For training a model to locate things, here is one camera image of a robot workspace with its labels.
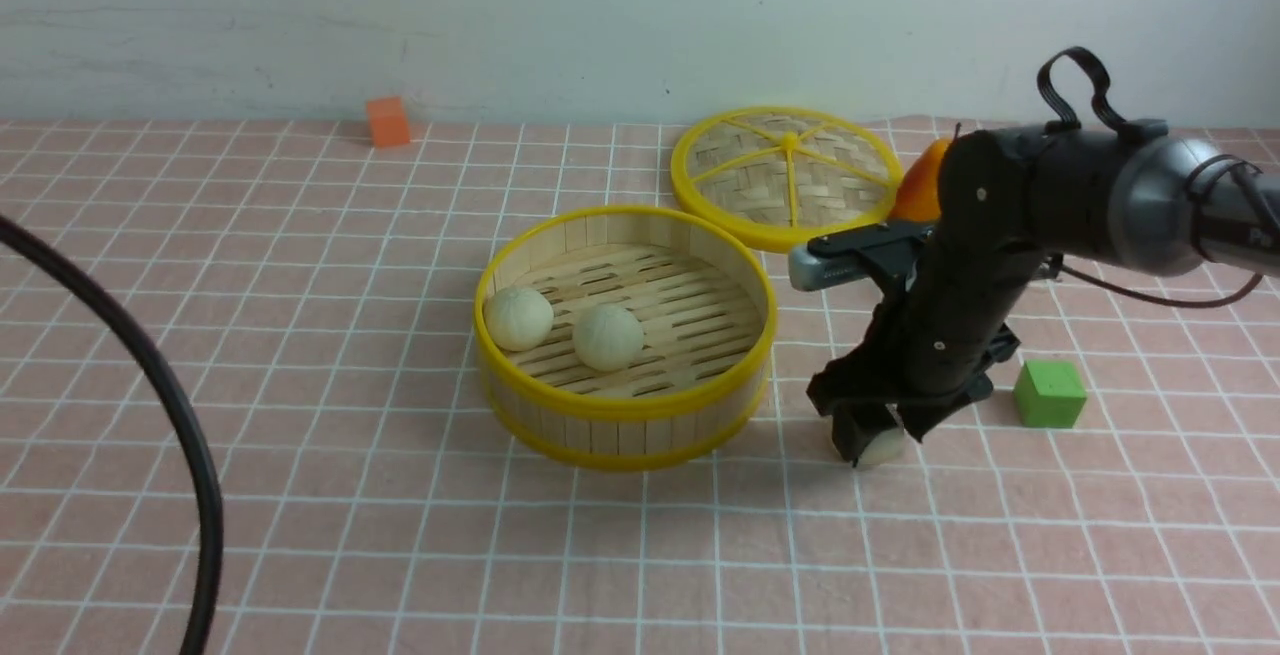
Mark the white bun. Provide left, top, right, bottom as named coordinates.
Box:
left=572, top=304, right=645, bottom=372
left=852, top=429, right=908, bottom=471
left=483, top=287, right=556, bottom=351

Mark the orange foam cube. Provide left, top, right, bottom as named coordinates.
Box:
left=365, top=96, right=412, bottom=148

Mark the green foam cube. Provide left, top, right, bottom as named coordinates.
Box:
left=1012, top=359, right=1088, bottom=430

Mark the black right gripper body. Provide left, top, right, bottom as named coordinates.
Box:
left=806, top=130, right=1061, bottom=440

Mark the white bun front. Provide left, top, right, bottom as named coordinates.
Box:
left=572, top=304, right=645, bottom=372

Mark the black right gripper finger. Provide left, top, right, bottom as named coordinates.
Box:
left=829, top=403, right=901, bottom=464

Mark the yellow-rimmed bamboo steamer tray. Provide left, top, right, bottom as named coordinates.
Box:
left=474, top=207, right=777, bottom=471

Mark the yellow woven steamer lid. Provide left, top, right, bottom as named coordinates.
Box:
left=669, top=105, right=904, bottom=253

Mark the orange yellow toy pear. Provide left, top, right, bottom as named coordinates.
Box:
left=887, top=122, right=963, bottom=223

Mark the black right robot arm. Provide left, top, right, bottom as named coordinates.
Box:
left=788, top=122, right=1277, bottom=468

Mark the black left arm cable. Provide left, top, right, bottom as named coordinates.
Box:
left=0, top=215, right=224, bottom=655

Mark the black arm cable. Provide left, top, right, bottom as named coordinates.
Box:
left=0, top=215, right=224, bottom=655
left=1036, top=47, right=1280, bottom=310

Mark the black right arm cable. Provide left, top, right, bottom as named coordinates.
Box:
left=1036, top=47, right=1280, bottom=310

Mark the pink checkered tablecloth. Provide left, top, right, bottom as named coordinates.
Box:
left=1, top=119, right=1279, bottom=654

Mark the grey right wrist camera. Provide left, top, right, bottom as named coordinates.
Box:
left=788, top=219, right=933, bottom=294

